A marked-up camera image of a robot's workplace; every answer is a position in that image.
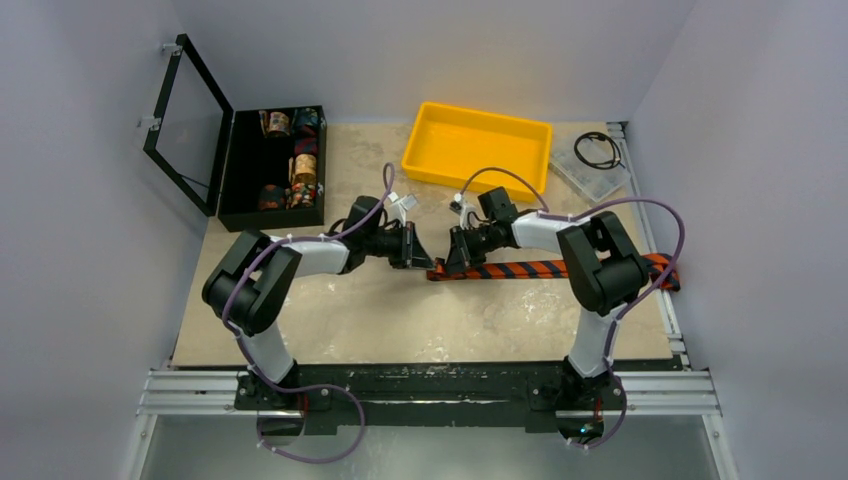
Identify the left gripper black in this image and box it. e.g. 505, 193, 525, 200
363, 221, 436, 270

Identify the orange navy striped tie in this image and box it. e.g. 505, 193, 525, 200
426, 253, 671, 281

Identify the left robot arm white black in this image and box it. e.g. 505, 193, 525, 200
201, 193, 435, 409

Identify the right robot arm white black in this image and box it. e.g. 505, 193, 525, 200
444, 187, 649, 407

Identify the yellow plastic tray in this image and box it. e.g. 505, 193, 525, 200
401, 102, 553, 203

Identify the rolled tie colourful floral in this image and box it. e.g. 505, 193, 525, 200
286, 183, 317, 209

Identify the rolled tie beige patterned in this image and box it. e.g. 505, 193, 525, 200
289, 154, 318, 185

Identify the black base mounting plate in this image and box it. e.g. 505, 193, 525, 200
234, 360, 626, 442

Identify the rolled tie dark red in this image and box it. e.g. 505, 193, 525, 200
257, 185, 288, 211

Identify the rolled tie red navy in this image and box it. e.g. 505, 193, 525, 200
293, 136, 319, 156

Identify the black tie storage box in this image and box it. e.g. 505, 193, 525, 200
217, 105, 327, 232

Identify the clear plastic parts box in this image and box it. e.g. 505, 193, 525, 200
550, 131, 631, 203

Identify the rolled tie dark blue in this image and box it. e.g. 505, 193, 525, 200
291, 107, 321, 138

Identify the rolled tie orange floral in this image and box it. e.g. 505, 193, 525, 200
259, 110, 291, 138

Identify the black framed box lid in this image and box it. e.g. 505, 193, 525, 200
139, 33, 234, 217

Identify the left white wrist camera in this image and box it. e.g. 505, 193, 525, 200
385, 192, 418, 226

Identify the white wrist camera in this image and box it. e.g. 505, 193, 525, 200
449, 193, 480, 229
385, 192, 418, 226

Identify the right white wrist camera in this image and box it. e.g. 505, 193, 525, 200
449, 193, 480, 229

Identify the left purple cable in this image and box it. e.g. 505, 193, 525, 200
221, 162, 397, 465

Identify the purple cable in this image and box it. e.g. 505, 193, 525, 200
458, 166, 686, 452
221, 162, 397, 465

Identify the black coiled cable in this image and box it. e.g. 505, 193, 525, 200
572, 131, 624, 171

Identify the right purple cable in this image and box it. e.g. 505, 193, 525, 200
458, 166, 686, 452

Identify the aluminium rail frame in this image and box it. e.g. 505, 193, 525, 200
122, 121, 740, 480

